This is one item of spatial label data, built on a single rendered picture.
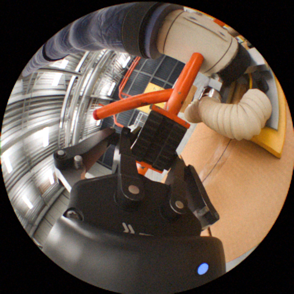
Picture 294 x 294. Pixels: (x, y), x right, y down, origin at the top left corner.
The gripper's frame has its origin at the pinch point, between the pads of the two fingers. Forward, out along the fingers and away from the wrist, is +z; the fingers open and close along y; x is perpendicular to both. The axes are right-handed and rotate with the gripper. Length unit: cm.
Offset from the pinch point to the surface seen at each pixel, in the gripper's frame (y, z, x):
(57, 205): -454, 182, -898
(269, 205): 13.7, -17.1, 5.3
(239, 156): 13.7, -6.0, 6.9
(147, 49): -8.4, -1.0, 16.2
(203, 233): 13.7, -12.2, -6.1
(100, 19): -19.2, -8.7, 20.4
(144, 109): -85, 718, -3
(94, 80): -374, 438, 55
